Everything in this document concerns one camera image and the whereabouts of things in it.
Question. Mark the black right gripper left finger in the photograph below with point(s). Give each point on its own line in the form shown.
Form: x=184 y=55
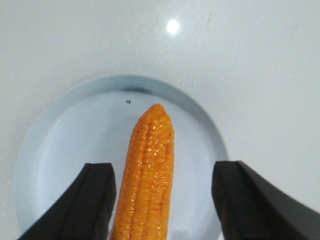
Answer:
x=83 y=211

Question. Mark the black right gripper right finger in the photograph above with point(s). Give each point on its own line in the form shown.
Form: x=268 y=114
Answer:
x=251 y=208

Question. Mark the orange corn cob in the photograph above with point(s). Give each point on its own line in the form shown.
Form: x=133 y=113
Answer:
x=143 y=207

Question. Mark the light blue round plate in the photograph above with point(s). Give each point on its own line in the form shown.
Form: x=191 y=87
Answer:
x=93 y=123

